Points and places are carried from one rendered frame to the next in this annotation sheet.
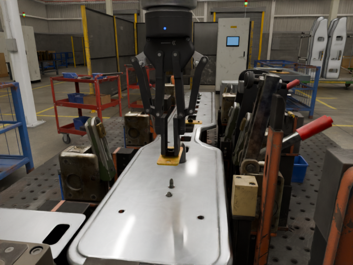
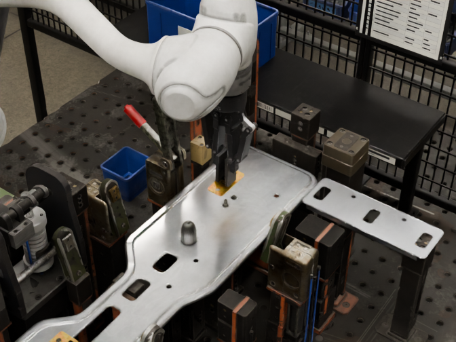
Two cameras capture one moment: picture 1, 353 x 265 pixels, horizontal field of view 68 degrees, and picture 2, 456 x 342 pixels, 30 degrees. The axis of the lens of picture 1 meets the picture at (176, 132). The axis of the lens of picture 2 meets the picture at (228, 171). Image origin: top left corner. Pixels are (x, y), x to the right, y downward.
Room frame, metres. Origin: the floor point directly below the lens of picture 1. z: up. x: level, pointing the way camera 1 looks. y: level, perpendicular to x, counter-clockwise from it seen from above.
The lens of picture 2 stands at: (1.61, 0.64, 2.22)
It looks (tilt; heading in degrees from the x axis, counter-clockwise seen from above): 41 degrees down; 208
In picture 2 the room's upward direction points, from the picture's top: straight up
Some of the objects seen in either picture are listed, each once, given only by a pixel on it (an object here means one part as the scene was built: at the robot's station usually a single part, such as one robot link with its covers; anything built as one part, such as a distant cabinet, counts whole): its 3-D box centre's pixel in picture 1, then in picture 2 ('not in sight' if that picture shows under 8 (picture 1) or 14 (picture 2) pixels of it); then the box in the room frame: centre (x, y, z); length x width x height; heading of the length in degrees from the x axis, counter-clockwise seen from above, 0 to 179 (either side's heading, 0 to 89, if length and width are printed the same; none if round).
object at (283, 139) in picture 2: not in sight; (293, 193); (0.19, 0.06, 0.85); 0.12 x 0.03 x 0.30; 83
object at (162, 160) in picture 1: (170, 153); (226, 180); (0.45, 0.01, 1.07); 0.08 x 0.04 x 0.01; 173
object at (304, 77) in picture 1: (277, 73); not in sight; (1.10, -0.41, 1.16); 0.37 x 0.14 x 0.02; 173
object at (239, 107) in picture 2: (168, 42); (226, 105); (0.45, 0.01, 1.26); 0.08 x 0.07 x 0.09; 83
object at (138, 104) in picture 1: (145, 89); not in sight; (5.20, 0.60, 0.49); 0.81 x 0.46 x 0.97; 161
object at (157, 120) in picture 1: (154, 119); (237, 163); (0.46, 0.04, 1.13); 0.03 x 0.01 x 0.05; 83
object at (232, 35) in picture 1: (231, 49); not in sight; (7.66, -1.53, 1.22); 0.80 x 0.54 x 2.45; 83
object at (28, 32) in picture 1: (21, 49); not in sight; (10.13, 5.69, 1.22); 0.80 x 0.54 x 2.45; 84
